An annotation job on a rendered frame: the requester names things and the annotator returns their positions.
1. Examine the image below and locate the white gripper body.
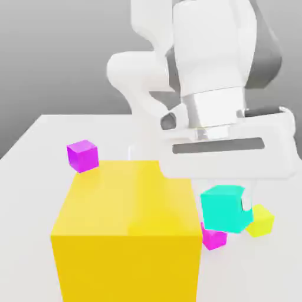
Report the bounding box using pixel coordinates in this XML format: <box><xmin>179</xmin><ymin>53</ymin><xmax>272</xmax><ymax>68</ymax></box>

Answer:
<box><xmin>159</xmin><ymin>106</ymin><xmax>299</xmax><ymax>179</ymax></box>

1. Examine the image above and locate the small lime yellow cube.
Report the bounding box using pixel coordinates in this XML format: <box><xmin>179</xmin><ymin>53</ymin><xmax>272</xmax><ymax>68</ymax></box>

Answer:
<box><xmin>245</xmin><ymin>203</ymin><xmax>275</xmax><ymax>238</ymax></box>

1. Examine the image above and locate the small purple cube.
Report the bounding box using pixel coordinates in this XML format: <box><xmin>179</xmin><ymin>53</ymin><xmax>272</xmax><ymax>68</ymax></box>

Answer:
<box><xmin>66</xmin><ymin>139</ymin><xmax>100</xmax><ymax>174</ymax></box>

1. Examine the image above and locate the large yellow box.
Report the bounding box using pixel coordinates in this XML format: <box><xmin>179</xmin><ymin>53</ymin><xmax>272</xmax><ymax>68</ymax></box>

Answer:
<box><xmin>50</xmin><ymin>160</ymin><xmax>203</xmax><ymax>302</ymax></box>

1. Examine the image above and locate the small magenta cube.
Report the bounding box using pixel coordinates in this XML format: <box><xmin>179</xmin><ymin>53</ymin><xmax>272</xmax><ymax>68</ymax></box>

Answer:
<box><xmin>200</xmin><ymin>221</ymin><xmax>228</xmax><ymax>251</ymax></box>

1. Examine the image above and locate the small cyan cube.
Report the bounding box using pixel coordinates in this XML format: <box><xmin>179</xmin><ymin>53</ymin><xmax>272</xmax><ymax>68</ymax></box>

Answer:
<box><xmin>200</xmin><ymin>185</ymin><xmax>255</xmax><ymax>234</ymax></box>

